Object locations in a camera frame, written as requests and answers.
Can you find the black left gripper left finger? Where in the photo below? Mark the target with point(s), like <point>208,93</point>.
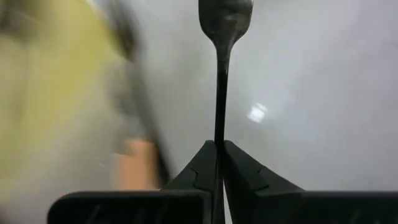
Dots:
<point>186,199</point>

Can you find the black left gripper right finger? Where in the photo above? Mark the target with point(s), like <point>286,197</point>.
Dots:
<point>255,199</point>

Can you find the yellow plastic bin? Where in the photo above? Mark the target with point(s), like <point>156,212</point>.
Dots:
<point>46,77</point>

